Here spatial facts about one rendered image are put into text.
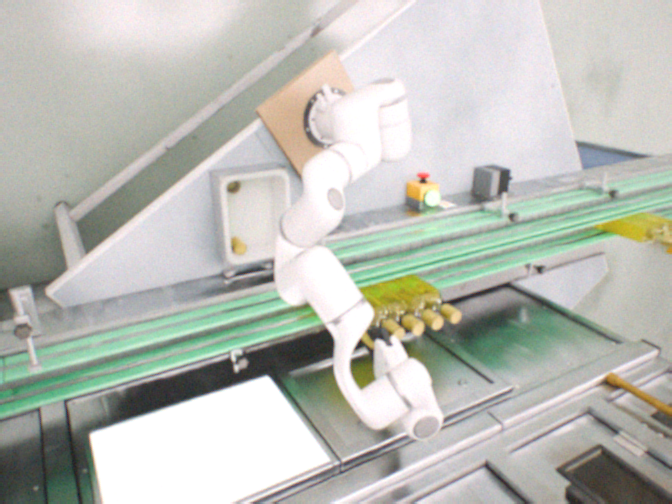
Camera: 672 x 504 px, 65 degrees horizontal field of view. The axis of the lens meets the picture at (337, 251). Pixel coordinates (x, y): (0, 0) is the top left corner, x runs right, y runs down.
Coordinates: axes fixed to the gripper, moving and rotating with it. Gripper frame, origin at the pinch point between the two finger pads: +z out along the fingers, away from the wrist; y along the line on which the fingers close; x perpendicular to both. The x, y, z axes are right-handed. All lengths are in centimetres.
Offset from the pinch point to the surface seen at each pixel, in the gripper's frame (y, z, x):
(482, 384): -12.5, -5.9, -25.2
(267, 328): -3.2, 17.8, 22.0
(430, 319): 1.0, 4.4, -15.5
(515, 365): -16.0, 3.0, -40.1
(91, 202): 14, 81, 69
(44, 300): -14, 73, 87
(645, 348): -13, -3, -75
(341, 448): -11.8, -17.6, 12.8
